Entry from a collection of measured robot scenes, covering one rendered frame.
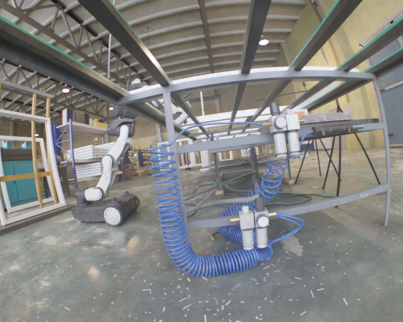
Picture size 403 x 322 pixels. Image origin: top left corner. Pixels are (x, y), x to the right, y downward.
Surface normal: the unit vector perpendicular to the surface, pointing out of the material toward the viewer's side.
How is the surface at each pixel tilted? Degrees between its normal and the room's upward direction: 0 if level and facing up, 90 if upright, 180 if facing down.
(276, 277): 0
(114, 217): 90
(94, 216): 90
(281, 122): 90
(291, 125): 90
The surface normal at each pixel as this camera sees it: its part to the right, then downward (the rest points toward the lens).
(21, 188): 0.99, -0.13
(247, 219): -0.11, 0.04
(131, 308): -0.14, -0.99
